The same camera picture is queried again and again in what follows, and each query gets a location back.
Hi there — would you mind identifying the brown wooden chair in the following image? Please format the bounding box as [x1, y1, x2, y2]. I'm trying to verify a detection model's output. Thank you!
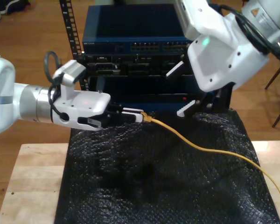
[265, 59, 280, 128]

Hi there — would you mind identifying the black bubble wrap mat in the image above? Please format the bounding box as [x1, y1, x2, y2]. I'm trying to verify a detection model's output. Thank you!
[55, 108, 280, 224]

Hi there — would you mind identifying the yellow network cable clear plug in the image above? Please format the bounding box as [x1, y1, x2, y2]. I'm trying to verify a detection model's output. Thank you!
[141, 111, 280, 212]

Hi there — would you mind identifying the blue Netgear network switch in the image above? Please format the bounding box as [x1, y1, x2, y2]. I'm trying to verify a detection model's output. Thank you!
[82, 5, 194, 55]

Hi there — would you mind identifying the black perforated rack frame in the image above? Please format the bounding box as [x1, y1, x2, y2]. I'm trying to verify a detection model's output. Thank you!
[59, 0, 233, 110]

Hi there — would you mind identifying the black open rack tray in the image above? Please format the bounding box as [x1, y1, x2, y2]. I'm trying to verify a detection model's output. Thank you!
[87, 74, 208, 103]

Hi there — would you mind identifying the dark sneaker white sole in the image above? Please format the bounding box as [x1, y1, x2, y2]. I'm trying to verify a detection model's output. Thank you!
[0, 0, 31, 15]

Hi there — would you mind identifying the black Dell rack server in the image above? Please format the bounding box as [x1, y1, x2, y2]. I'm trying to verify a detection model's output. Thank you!
[84, 53, 192, 77]

